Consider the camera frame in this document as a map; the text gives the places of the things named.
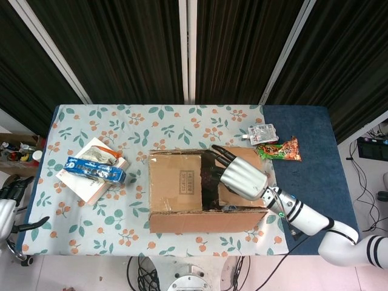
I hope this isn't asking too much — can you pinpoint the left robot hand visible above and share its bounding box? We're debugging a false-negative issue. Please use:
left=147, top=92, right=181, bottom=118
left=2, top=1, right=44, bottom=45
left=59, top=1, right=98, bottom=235
left=0, top=175, right=51, bottom=242

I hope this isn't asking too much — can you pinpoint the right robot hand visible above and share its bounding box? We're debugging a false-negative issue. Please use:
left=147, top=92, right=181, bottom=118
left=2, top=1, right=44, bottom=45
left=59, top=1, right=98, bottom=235
left=209, top=144, right=269, bottom=201

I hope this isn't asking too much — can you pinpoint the brown cardboard box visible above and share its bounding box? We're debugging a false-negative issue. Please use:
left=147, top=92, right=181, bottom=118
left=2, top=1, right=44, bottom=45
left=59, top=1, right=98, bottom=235
left=147, top=145, right=269, bottom=235

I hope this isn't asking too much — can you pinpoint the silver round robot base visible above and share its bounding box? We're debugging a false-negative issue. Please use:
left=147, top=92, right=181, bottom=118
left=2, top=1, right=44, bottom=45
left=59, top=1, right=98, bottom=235
left=166, top=263, right=213, bottom=291

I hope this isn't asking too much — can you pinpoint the cardboard box of clutter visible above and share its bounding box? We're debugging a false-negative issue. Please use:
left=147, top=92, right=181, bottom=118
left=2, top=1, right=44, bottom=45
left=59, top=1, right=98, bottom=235
left=0, top=132, right=47, bottom=176

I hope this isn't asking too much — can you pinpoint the green orange snack bag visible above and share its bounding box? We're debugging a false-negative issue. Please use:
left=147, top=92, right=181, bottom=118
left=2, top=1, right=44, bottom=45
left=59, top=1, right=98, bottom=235
left=256, top=136, right=303, bottom=163

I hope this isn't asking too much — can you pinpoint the silver spout pouch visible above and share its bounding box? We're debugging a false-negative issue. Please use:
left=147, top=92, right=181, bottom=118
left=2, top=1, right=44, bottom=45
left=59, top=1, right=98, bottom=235
left=242, top=123, right=279, bottom=146

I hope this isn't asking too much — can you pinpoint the blue felt table mat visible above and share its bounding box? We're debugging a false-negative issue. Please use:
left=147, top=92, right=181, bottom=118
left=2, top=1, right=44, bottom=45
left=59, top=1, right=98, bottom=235
left=261, top=105, right=366, bottom=256

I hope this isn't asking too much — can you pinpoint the white paperback book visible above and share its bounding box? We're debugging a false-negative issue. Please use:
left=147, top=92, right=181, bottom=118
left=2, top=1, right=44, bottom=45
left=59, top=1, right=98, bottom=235
left=55, top=137, right=130, bottom=207

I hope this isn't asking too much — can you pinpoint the floral leaf fruit tablecloth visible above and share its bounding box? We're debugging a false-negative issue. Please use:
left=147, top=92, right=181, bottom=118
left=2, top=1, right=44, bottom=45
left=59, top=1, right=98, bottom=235
left=21, top=104, right=290, bottom=257

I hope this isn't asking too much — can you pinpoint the blue cookie pack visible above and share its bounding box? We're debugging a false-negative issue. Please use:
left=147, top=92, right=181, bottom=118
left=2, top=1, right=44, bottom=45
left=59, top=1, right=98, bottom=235
left=62, top=156, right=127, bottom=184

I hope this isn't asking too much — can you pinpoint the white orange snack bag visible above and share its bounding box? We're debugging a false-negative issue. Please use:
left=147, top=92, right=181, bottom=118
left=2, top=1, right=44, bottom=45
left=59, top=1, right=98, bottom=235
left=79, top=145, right=122, bottom=167

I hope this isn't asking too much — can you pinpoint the dark pleated curtain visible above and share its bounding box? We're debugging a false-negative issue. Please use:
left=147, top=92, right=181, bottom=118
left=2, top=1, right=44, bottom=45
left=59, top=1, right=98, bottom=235
left=195, top=0, right=306, bottom=105
left=26, top=0, right=185, bottom=105
left=266, top=0, right=388, bottom=144
left=0, top=0, right=83, bottom=138

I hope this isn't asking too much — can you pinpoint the black electronic device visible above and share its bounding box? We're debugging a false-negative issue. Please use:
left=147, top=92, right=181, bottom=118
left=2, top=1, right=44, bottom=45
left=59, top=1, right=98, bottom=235
left=356, top=135, right=388, bottom=162

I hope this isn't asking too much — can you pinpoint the black cable bundle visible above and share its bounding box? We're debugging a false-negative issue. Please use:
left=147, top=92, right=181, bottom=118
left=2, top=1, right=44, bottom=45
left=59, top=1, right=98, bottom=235
left=230, top=256, right=252, bottom=291
left=126, top=256, right=161, bottom=291

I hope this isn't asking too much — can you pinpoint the thin black floor cable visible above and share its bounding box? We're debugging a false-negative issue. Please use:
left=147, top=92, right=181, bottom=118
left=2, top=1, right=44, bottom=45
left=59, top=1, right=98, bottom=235
left=345, top=141, right=388, bottom=234

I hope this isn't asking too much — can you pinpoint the white frame post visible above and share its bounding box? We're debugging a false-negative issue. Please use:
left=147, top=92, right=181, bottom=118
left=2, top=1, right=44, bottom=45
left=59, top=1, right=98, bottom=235
left=336, top=109, right=388, bottom=150
left=8, top=0, right=93, bottom=105
left=178, top=0, right=198, bottom=105
left=258, top=0, right=318, bottom=105

